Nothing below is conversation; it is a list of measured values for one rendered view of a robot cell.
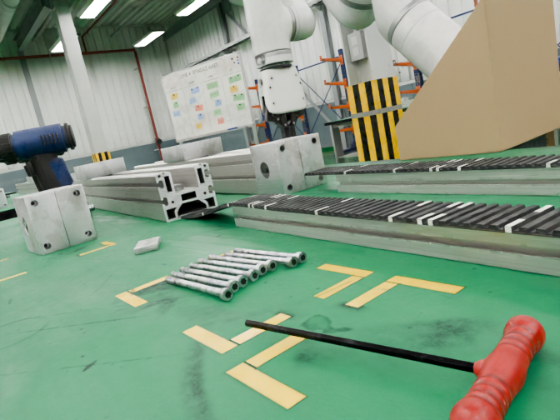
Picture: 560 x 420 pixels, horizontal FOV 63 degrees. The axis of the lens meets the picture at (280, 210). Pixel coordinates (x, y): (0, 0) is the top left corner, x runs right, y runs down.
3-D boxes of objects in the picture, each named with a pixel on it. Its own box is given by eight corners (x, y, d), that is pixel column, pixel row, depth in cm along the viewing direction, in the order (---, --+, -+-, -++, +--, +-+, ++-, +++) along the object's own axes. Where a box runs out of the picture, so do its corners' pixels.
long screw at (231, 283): (241, 290, 37) (238, 278, 37) (231, 294, 37) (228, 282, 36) (178, 277, 45) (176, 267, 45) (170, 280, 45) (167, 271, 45)
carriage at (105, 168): (129, 180, 131) (122, 156, 129) (89, 189, 125) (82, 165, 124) (115, 180, 144) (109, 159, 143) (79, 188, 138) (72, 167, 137)
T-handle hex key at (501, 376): (551, 346, 21) (547, 311, 21) (496, 469, 15) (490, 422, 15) (291, 307, 32) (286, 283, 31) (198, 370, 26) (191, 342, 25)
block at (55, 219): (112, 234, 79) (96, 180, 77) (41, 256, 72) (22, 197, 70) (93, 231, 87) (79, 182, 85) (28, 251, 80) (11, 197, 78)
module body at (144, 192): (218, 207, 84) (207, 162, 82) (167, 222, 79) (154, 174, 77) (113, 197, 151) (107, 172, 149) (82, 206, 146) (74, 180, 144)
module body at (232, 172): (300, 182, 94) (292, 142, 92) (259, 195, 88) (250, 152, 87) (167, 184, 160) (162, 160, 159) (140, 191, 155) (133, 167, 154)
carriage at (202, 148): (226, 162, 120) (220, 136, 118) (187, 171, 114) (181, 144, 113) (202, 164, 133) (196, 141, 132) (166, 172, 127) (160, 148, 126)
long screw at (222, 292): (235, 297, 36) (232, 286, 36) (224, 302, 35) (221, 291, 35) (173, 282, 44) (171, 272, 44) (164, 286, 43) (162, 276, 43)
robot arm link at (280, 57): (265, 51, 97) (268, 65, 97) (298, 47, 101) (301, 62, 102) (246, 60, 104) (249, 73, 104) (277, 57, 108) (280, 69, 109)
